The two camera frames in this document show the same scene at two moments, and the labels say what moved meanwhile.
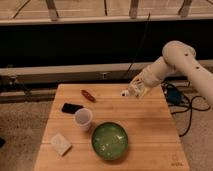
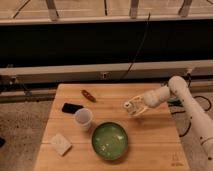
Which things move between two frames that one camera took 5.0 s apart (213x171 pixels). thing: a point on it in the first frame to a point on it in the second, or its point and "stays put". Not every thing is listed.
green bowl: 110,141 stays put
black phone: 71,108 stays put
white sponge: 61,144 stays put
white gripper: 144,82 to 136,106
